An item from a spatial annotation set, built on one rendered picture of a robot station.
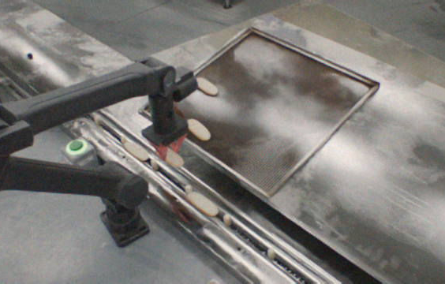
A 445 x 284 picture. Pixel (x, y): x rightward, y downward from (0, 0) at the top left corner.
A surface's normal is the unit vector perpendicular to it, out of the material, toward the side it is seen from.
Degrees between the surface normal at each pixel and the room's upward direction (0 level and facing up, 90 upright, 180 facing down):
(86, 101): 87
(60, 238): 0
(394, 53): 0
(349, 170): 10
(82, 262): 0
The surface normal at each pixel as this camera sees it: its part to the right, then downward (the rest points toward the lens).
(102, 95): 0.78, 0.37
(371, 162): -0.14, -0.65
